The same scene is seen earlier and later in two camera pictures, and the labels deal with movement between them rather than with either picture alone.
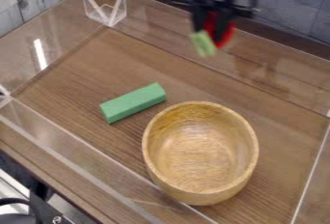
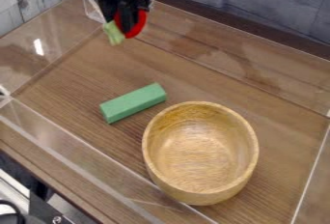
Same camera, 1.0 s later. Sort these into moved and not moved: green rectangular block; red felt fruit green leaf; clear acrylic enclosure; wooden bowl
Moved: red felt fruit green leaf
Not moved: green rectangular block; wooden bowl; clear acrylic enclosure
